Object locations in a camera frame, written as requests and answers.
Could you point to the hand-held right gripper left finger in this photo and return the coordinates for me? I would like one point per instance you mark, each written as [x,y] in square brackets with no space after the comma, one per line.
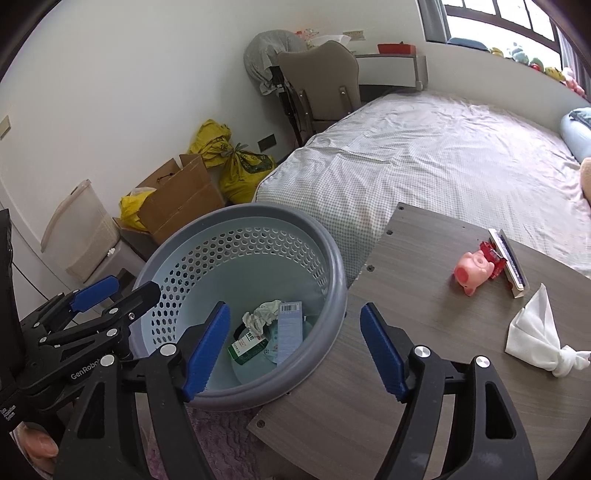
[207,350]

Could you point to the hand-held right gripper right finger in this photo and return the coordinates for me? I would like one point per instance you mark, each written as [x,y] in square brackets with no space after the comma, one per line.
[383,353]

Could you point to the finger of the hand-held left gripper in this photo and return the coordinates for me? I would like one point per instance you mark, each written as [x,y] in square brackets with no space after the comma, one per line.
[94,291]
[143,295]

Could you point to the pale blue barcode box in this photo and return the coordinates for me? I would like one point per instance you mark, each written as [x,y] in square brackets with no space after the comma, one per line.
[290,332]

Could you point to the grey perforated plastic basket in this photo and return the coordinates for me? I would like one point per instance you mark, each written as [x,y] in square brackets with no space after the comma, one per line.
[258,249]

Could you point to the person's left hand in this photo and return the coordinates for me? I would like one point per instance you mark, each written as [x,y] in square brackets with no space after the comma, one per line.
[37,445]

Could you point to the green white medicine box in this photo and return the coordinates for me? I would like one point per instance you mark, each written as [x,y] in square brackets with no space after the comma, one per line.
[244,348]

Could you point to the translucent plastic storage bin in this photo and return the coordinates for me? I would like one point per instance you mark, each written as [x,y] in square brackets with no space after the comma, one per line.
[78,230]

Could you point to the light blue wipes packet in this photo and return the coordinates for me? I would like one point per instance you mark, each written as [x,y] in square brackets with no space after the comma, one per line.
[272,346]

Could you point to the yellow plastic bag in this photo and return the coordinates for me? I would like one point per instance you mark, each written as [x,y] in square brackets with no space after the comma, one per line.
[134,207]

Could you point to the pink fluffy rug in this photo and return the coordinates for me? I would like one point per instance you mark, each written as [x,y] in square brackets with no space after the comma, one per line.
[221,443]

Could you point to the brown cardboard box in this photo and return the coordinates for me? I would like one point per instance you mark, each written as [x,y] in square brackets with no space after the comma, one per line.
[184,203]

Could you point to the red snack wrapper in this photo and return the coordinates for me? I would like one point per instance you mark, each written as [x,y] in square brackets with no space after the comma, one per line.
[496,263]

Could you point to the twisted white tissue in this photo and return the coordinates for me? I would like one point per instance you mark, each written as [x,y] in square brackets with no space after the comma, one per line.
[535,332]

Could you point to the long white dark box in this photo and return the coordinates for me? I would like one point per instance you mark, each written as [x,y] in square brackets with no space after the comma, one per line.
[508,263]

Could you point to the large yellow sack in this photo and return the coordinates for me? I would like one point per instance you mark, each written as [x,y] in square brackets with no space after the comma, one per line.
[244,175]

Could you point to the small yellow sack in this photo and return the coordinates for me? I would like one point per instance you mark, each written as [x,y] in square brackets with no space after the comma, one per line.
[207,141]

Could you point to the bed with grey checked sheet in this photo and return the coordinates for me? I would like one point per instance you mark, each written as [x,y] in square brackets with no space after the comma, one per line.
[438,152]

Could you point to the black standing fan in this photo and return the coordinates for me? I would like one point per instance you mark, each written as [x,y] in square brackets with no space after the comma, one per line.
[291,110]

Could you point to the beige teddy bear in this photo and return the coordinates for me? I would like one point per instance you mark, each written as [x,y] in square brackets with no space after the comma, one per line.
[587,180]

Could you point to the covered standing fan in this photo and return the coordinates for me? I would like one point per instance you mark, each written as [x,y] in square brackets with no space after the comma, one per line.
[265,55]

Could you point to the beige chair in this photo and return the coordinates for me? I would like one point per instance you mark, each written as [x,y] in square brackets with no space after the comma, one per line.
[318,69]

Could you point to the light blue pillow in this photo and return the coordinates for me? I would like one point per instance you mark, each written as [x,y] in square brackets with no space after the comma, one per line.
[577,138]

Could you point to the red box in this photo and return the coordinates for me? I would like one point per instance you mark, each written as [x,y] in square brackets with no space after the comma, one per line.
[397,48]

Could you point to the white container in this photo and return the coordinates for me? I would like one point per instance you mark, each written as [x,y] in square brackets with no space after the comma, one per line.
[332,40]

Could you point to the row of plush toys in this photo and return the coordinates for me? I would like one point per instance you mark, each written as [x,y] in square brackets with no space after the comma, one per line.
[549,69]

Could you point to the grey curtain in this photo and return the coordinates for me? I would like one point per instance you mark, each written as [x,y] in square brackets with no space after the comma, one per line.
[434,21]
[570,60]

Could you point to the dark framed window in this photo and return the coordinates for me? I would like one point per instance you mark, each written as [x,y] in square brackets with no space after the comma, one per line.
[498,18]

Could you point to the beige wall switch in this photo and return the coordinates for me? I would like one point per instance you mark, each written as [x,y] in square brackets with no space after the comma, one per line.
[4,127]

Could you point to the dark wall socket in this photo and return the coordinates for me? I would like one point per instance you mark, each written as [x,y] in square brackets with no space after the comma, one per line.
[266,142]

